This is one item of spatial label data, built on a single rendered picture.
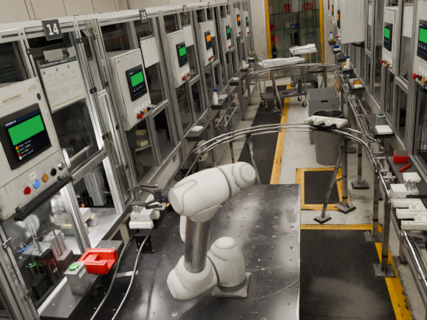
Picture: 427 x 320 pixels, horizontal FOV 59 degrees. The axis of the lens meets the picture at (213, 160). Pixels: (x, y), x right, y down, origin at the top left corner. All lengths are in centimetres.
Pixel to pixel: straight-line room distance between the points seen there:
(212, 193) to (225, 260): 59
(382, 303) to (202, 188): 192
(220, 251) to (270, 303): 34
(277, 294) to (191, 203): 84
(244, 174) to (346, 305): 174
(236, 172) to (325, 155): 348
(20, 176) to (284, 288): 131
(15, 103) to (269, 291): 142
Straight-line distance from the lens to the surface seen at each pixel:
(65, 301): 186
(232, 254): 183
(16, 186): 167
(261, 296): 196
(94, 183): 247
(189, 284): 176
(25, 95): 174
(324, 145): 471
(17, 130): 165
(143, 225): 229
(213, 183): 131
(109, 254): 198
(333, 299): 292
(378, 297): 297
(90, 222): 235
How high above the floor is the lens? 201
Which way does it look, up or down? 22 degrees down
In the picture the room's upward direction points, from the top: 8 degrees counter-clockwise
